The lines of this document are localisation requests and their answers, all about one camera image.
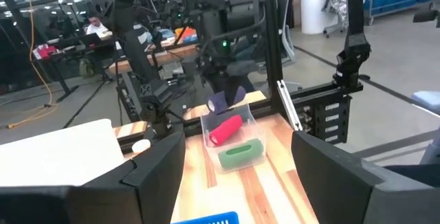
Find clear plastic tray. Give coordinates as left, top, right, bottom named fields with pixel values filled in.
left=200, top=102, right=267, bottom=174

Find red bandage roll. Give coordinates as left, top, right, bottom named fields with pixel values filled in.
left=208, top=114, right=244, bottom=147

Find green backpack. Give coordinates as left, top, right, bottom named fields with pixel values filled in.
left=78, top=58, right=96, bottom=79

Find white round pillar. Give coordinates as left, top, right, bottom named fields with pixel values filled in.
left=298, top=0, right=336, bottom=35

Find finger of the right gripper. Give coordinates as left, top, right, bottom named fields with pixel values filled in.
left=219, top=76, right=243, bottom=112
left=205, top=71, right=223, bottom=96

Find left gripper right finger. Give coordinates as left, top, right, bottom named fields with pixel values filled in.
left=291, top=130, right=440, bottom=224

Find wooden workbench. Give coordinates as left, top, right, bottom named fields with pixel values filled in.
left=108, top=43, right=201, bottom=76

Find orange hanging cable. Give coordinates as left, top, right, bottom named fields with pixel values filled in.
left=6, top=0, right=59, bottom=129

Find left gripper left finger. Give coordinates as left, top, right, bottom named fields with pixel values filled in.
left=0, top=131, right=187, bottom=224

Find grey office chair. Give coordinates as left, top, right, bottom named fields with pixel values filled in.
left=280, top=0, right=297, bottom=63

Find green bandage roll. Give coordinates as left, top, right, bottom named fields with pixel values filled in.
left=217, top=137, right=265, bottom=170

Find black laptop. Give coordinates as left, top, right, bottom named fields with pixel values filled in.
left=78, top=33, right=104, bottom=46

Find person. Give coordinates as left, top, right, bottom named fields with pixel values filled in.
left=84, top=14, right=111, bottom=36

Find purple bandage roll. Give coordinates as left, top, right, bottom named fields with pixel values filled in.
left=207, top=85, right=248, bottom=115

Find silver aluminium bar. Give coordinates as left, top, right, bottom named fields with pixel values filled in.
left=276, top=79, right=303, bottom=132

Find red desk item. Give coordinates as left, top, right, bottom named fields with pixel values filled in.
left=32, top=43, right=59, bottom=60

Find orange pill bottle white cap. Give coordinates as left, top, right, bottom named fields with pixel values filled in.
left=131, top=138, right=152, bottom=155

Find white perforated plastic basket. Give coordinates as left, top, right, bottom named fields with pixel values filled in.
left=0, top=119, right=128, bottom=188

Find black office desk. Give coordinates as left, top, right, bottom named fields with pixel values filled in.
left=32, top=34, right=121, bottom=102

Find light blue seat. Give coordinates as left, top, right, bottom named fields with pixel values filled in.
left=410, top=91, right=440, bottom=115

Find small blue plastic basket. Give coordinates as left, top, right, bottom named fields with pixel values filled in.
left=170, top=211, right=240, bottom=224

